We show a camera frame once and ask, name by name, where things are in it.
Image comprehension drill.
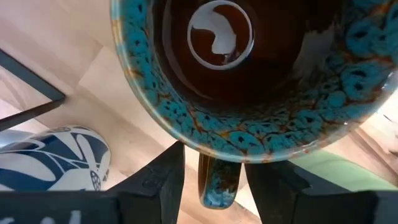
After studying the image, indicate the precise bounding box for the green mug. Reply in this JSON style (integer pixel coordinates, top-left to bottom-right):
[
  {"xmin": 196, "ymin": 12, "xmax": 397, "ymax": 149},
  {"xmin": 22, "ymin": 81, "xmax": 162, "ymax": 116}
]
[{"xmin": 290, "ymin": 148, "xmax": 398, "ymax": 192}]

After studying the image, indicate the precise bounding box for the wooden shelf with black frame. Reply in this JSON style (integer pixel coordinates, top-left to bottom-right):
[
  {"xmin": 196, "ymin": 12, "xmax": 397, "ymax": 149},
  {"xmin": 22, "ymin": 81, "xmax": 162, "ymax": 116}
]
[{"xmin": 0, "ymin": 49, "xmax": 66, "ymax": 132}]

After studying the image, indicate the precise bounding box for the blue white patterned mug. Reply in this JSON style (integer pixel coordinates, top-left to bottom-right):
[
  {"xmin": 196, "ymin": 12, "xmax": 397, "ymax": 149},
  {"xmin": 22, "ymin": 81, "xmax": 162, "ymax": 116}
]
[{"xmin": 0, "ymin": 124, "xmax": 112, "ymax": 192}]

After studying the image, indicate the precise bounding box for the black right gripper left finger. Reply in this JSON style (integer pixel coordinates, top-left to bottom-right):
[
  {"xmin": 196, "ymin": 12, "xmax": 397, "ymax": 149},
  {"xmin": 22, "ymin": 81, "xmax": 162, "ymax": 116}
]
[{"xmin": 107, "ymin": 141, "xmax": 186, "ymax": 224}]

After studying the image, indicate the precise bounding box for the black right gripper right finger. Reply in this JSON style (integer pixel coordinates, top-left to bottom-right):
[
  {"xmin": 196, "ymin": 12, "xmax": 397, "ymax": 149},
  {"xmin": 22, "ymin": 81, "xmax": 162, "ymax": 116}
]
[{"xmin": 244, "ymin": 160, "xmax": 312, "ymax": 224}]

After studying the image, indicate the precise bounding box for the teal brown speckled mug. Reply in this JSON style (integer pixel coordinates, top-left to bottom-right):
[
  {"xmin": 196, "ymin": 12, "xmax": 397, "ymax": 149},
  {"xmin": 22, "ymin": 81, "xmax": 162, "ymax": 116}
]
[{"xmin": 110, "ymin": 0, "xmax": 398, "ymax": 210}]

